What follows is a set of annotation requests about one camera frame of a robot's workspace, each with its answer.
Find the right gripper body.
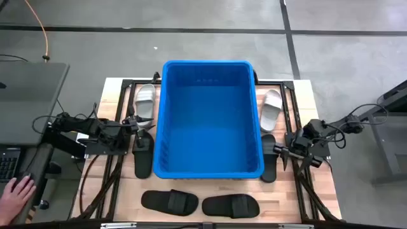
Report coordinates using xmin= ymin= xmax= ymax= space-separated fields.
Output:
xmin=273 ymin=138 xmax=324 ymax=169

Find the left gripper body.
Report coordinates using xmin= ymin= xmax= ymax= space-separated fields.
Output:
xmin=122 ymin=106 xmax=146 ymax=149

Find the black slide sandal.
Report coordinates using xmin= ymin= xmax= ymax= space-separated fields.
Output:
xmin=141 ymin=189 xmax=200 ymax=217
xmin=132 ymin=129 xmax=155 ymax=179
xmin=259 ymin=134 xmax=278 ymax=184
xmin=201 ymin=193 xmax=261 ymax=219

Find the blue plastic bin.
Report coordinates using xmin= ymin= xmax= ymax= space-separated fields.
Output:
xmin=153 ymin=59 xmax=265 ymax=180

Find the light grey slide sandal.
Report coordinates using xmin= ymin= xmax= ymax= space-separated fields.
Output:
xmin=134 ymin=83 xmax=156 ymax=128
xmin=259 ymin=89 xmax=284 ymax=134

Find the dark metal stand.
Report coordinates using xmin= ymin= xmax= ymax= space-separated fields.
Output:
xmin=359 ymin=79 xmax=407 ymax=185

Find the dark grey side desk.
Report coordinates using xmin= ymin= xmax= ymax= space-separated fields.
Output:
xmin=0 ymin=142 xmax=55 ymax=225

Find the grey laptop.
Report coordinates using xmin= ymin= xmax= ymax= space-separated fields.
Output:
xmin=0 ymin=60 xmax=71 ymax=146

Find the black keyboard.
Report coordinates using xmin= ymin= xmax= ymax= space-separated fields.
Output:
xmin=0 ymin=148 xmax=22 ymax=184

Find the person's hand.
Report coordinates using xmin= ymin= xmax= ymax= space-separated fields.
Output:
xmin=0 ymin=176 xmax=38 ymax=227

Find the silver metal bracket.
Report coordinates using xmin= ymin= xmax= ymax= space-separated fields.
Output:
xmin=278 ymin=223 xmax=315 ymax=229
xmin=100 ymin=222 xmax=137 ymax=229

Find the black aluminium table frame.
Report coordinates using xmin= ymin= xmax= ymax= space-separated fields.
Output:
xmin=72 ymin=71 xmax=343 ymax=229

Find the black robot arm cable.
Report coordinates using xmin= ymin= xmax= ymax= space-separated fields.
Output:
xmin=327 ymin=103 xmax=389 ymax=150

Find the orange cable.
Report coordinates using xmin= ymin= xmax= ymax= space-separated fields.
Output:
xmin=24 ymin=0 xmax=51 ymax=63

